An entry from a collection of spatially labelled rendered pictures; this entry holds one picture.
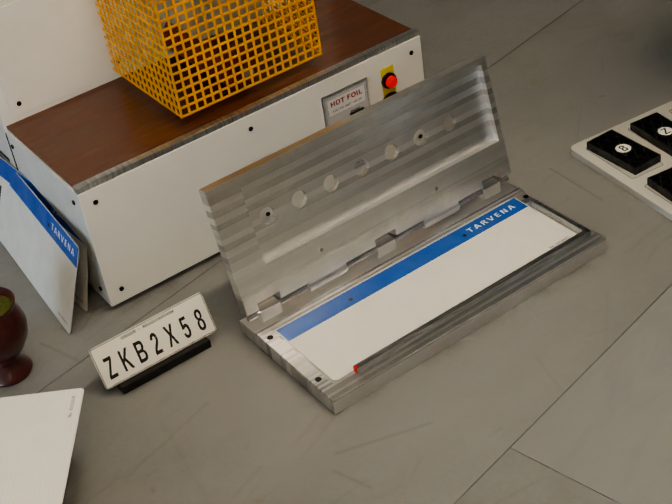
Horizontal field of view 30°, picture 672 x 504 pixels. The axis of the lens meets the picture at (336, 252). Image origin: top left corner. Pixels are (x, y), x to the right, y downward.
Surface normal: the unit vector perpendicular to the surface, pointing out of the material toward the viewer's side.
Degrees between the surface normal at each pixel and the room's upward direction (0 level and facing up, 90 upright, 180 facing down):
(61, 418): 0
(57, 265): 69
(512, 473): 0
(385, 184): 76
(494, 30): 0
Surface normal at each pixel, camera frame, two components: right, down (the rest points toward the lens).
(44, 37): 0.58, 0.42
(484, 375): -0.13, -0.80
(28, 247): -0.83, 0.09
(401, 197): 0.53, 0.22
